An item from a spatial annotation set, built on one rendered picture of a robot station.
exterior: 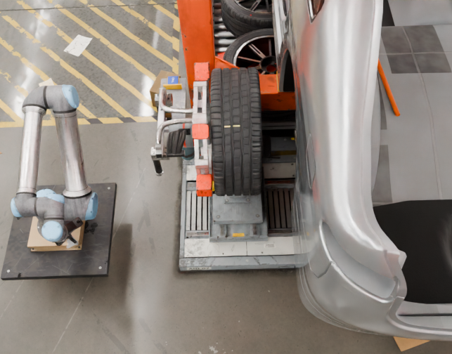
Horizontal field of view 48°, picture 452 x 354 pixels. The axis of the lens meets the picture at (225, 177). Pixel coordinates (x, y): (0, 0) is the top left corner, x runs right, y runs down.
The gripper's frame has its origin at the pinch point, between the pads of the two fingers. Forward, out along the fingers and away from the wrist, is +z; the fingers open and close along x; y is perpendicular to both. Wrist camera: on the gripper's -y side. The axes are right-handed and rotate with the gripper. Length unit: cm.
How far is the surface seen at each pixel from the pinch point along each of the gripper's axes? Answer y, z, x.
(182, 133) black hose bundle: -73, -40, 2
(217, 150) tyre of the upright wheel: -78, -49, 20
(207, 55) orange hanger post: -114, -19, -26
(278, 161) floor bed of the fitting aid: -130, 57, 41
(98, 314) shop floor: 21, 42, 42
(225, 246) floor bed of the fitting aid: -63, 39, 60
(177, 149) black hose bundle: -66, -39, 7
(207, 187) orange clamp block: -66, -36, 29
